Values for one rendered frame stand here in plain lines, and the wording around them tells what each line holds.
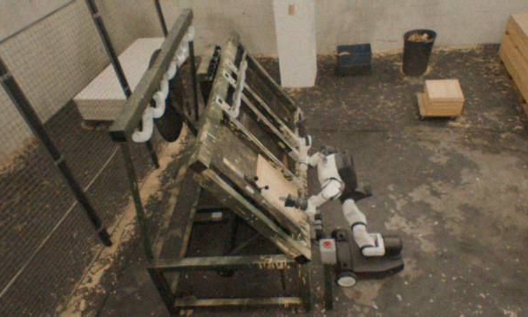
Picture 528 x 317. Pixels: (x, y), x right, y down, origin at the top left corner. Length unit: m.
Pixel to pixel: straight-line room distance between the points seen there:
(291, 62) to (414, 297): 4.32
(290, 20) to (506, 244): 4.29
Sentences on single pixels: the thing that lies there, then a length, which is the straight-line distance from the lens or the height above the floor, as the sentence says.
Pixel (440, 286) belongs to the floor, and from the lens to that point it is 4.21.
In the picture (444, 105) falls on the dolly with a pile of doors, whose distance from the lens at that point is 6.04.
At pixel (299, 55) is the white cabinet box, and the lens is 6.79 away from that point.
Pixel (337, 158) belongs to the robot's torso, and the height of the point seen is 1.38.
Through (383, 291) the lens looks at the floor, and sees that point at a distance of 4.08.
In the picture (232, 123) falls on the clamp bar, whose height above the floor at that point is 1.70.
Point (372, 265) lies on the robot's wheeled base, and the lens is 4.02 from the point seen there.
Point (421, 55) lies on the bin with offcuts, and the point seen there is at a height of 0.38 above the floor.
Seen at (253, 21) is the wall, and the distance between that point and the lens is 8.25.
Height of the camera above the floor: 3.44
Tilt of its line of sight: 39 degrees down
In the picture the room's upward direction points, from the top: 9 degrees counter-clockwise
